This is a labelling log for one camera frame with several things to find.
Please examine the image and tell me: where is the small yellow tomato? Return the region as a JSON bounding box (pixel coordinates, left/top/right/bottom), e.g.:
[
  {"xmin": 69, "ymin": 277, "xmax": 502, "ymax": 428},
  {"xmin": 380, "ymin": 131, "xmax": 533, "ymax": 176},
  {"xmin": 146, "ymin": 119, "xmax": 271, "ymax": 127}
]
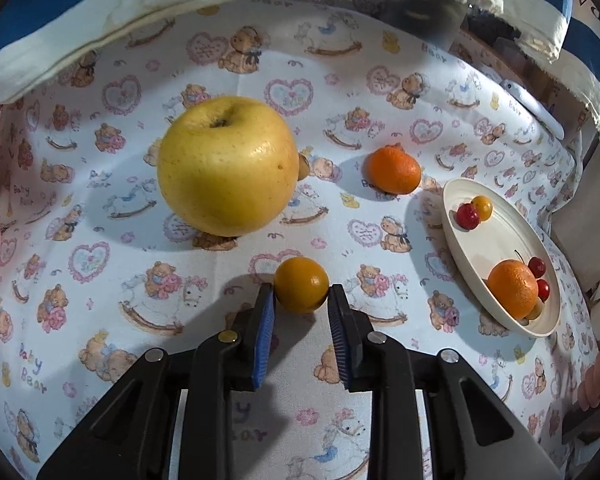
[
  {"xmin": 274, "ymin": 257, "xmax": 329, "ymax": 314},
  {"xmin": 471, "ymin": 195, "xmax": 493, "ymax": 222}
]

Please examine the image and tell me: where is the small dark red crabapple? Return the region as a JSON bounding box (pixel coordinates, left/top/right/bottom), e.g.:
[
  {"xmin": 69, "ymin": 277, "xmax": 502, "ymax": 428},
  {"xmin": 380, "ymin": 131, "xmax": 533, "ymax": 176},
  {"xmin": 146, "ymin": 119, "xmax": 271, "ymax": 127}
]
[{"xmin": 455, "ymin": 203, "xmax": 480, "ymax": 231}]

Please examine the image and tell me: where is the orange mandarin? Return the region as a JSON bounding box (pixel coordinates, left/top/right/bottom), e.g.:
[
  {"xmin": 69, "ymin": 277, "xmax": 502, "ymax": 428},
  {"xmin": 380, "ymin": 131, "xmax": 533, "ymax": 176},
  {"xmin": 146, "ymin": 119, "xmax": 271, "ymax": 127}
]
[{"xmin": 365, "ymin": 145, "xmax": 422, "ymax": 195}]

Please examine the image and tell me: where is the large orange in plate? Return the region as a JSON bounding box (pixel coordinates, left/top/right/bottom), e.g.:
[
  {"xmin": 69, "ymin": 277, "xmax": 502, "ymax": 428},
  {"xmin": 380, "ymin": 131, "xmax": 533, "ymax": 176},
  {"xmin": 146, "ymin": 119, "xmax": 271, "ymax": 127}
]
[{"xmin": 486, "ymin": 259, "xmax": 539, "ymax": 320}]

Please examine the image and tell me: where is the baby bear printed bedsheet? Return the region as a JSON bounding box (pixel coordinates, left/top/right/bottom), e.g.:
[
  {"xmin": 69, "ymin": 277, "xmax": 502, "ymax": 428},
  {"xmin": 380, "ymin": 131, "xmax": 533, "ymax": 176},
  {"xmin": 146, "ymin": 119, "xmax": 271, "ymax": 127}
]
[{"xmin": 0, "ymin": 0, "xmax": 597, "ymax": 479}]

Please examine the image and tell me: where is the large yellow apple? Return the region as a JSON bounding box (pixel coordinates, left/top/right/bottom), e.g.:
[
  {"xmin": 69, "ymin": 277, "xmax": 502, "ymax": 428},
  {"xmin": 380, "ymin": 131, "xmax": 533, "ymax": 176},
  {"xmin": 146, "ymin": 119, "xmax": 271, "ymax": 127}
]
[{"xmin": 157, "ymin": 96, "xmax": 298, "ymax": 237}]

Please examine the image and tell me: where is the small brown longan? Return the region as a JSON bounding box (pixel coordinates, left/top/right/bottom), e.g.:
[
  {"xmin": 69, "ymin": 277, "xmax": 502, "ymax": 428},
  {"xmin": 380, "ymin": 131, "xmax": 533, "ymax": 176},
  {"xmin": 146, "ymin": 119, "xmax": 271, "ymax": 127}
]
[{"xmin": 298, "ymin": 154, "xmax": 311, "ymax": 181}]

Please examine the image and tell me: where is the cream round plate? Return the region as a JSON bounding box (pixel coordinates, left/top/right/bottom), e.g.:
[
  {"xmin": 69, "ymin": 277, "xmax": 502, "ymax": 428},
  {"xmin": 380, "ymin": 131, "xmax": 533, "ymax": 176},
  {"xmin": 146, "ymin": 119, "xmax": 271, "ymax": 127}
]
[{"xmin": 441, "ymin": 178, "xmax": 562, "ymax": 338}]

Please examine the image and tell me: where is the small yellow tomato in plate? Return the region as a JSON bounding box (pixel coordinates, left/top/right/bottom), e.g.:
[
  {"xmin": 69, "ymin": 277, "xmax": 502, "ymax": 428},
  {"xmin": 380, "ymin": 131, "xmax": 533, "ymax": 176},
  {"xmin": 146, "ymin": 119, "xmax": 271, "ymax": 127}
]
[{"xmin": 471, "ymin": 195, "xmax": 493, "ymax": 222}]

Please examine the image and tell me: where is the brown longan in plate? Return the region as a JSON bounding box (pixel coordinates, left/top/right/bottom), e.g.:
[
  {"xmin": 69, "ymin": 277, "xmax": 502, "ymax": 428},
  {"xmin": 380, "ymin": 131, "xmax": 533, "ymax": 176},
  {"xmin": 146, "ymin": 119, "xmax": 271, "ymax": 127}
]
[{"xmin": 524, "ymin": 297, "xmax": 544, "ymax": 321}]

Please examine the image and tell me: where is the red crabapple with stem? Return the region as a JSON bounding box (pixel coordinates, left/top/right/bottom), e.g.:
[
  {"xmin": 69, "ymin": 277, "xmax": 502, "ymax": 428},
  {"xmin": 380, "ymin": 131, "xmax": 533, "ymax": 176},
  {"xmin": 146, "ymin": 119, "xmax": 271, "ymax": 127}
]
[{"xmin": 527, "ymin": 257, "xmax": 546, "ymax": 278}]

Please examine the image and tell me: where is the red cherry tomato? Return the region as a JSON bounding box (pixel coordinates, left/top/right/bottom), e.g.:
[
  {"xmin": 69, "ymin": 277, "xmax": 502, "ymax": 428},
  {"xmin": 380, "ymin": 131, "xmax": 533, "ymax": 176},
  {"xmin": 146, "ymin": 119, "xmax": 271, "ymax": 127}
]
[{"xmin": 536, "ymin": 278, "xmax": 550, "ymax": 302}]

